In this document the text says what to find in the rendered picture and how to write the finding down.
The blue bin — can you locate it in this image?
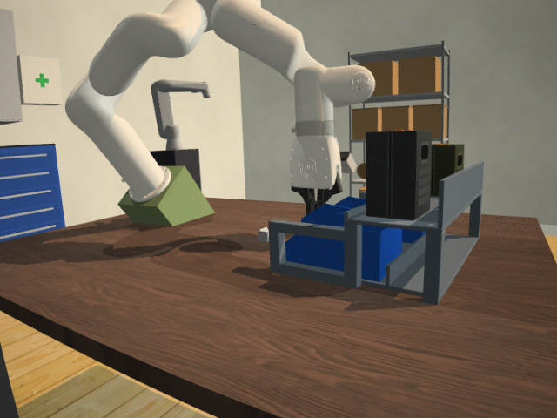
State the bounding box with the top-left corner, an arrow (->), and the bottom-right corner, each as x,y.
301,196 -> 366,225
402,229 -> 425,243
285,213 -> 402,282

